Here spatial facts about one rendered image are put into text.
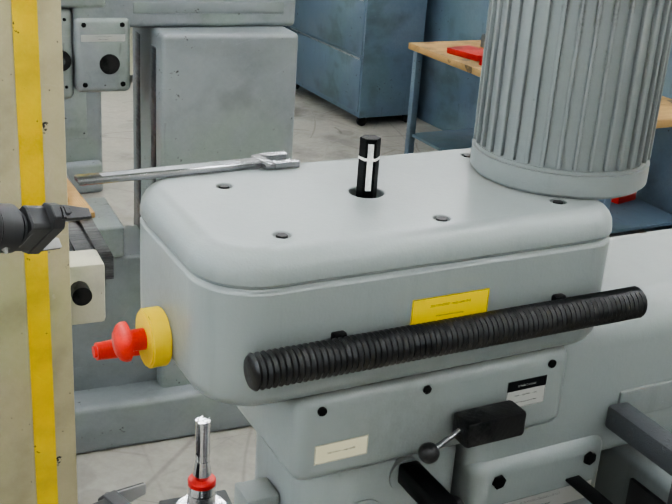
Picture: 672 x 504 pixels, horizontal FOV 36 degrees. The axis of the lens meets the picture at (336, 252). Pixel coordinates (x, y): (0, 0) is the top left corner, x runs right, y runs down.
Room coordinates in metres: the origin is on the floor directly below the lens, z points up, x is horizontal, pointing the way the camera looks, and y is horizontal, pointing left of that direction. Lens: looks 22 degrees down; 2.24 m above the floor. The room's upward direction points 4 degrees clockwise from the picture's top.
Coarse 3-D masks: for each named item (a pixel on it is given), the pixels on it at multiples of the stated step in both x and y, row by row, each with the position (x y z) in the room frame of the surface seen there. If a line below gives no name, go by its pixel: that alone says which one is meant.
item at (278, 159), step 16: (224, 160) 1.08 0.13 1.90; (240, 160) 1.09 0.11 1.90; (256, 160) 1.09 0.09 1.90; (272, 160) 1.12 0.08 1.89; (288, 160) 1.10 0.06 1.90; (80, 176) 1.00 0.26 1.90; (96, 176) 1.00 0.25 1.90; (112, 176) 1.00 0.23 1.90; (128, 176) 1.01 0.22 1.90; (144, 176) 1.02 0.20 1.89; (160, 176) 1.03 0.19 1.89
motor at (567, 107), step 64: (512, 0) 1.10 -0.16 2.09; (576, 0) 1.06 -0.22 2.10; (640, 0) 1.07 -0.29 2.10; (512, 64) 1.09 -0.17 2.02; (576, 64) 1.06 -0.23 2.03; (640, 64) 1.07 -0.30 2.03; (512, 128) 1.09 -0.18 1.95; (576, 128) 1.06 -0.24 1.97; (640, 128) 1.08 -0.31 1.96; (576, 192) 1.05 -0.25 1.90
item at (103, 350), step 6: (102, 342) 1.00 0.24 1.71; (108, 342) 1.00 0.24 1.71; (96, 348) 0.99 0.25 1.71; (102, 348) 0.99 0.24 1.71; (108, 348) 0.99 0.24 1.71; (96, 354) 0.99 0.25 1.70; (102, 354) 0.99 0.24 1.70; (108, 354) 0.99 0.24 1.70; (114, 354) 0.99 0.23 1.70; (138, 354) 1.01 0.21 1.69
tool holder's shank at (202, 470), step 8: (200, 424) 1.45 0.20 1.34; (208, 424) 1.45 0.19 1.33; (200, 432) 1.45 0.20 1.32; (208, 432) 1.45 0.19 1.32; (200, 440) 1.45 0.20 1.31; (208, 440) 1.45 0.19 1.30; (200, 448) 1.45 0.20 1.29; (208, 448) 1.45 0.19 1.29; (200, 456) 1.45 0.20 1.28; (208, 456) 1.45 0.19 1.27; (200, 464) 1.45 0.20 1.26; (208, 464) 1.45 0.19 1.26; (192, 472) 1.46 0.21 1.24; (200, 472) 1.45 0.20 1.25; (208, 472) 1.45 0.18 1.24; (200, 480) 1.45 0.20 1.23
